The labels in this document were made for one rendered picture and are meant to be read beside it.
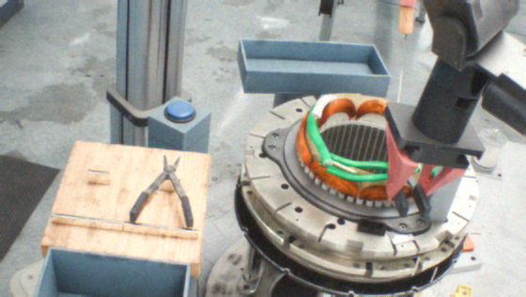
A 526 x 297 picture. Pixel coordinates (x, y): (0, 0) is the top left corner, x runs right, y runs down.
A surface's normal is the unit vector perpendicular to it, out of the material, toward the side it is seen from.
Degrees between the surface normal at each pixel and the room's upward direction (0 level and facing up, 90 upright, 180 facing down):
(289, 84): 90
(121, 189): 0
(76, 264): 90
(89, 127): 0
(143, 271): 90
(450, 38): 113
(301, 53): 90
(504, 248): 0
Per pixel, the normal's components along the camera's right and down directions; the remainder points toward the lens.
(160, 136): -0.52, 0.49
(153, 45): 0.66, 0.53
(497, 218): 0.11, -0.77
